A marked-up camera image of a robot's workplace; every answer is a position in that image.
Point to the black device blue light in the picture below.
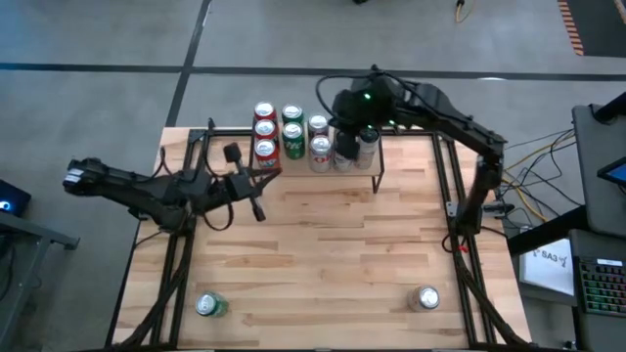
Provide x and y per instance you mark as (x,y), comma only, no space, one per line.
(17,195)

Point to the grey metal side table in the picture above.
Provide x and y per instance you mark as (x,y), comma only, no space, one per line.
(39,230)

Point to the silver metal bracket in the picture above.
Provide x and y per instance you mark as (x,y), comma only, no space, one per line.
(452,209)

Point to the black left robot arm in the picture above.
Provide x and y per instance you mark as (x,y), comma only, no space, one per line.
(127,188)

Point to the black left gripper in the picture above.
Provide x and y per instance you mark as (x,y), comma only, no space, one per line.
(237,186)

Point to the black desk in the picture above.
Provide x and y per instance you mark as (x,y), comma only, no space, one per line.
(601,332)

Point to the backlit black keyboard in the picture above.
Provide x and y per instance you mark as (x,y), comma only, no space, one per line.
(604,288)

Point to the silver Diet Coke can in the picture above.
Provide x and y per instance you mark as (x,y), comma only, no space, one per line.
(318,123)
(320,151)
(427,296)

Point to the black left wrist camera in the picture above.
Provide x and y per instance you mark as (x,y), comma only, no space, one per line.
(258,211)

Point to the white SA3 paper sign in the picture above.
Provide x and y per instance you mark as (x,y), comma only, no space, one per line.
(548,269)

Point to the red Fanta strawberry can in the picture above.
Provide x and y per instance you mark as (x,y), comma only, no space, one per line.
(266,149)
(265,129)
(264,110)

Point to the black mat orange edge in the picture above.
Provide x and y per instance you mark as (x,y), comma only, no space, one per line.
(601,29)

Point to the black tablet blue screen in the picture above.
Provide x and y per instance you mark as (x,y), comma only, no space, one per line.
(617,172)

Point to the grey desk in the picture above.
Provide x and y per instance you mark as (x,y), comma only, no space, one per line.
(604,205)

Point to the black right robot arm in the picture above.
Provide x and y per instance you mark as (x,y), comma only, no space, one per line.
(464,129)

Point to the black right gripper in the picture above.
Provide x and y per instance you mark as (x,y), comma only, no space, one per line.
(371,105)

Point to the green Sprite can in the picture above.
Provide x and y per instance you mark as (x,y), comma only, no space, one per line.
(206,303)
(293,142)
(292,112)

